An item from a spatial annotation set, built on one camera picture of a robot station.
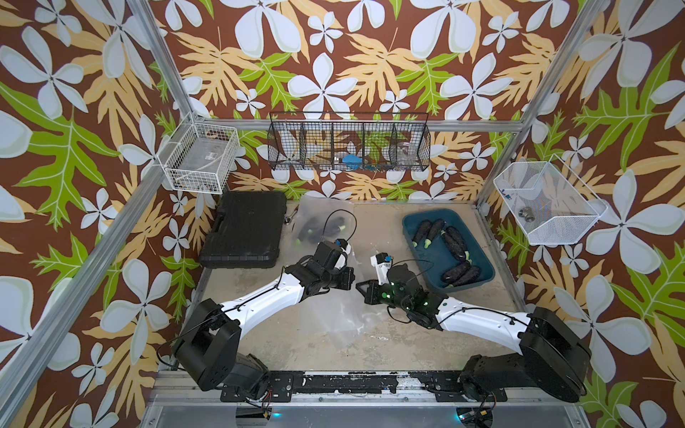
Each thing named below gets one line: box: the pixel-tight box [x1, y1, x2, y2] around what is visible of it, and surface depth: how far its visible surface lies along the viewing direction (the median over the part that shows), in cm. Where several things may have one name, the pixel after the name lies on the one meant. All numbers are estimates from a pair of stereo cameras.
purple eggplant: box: [296, 216, 346, 246], surface depth 110 cm
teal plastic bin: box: [402, 208, 496, 293], surface depth 104 cm
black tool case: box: [198, 191, 288, 269], surface depth 103 cm
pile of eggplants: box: [412, 218, 480, 289], surface depth 103 cm
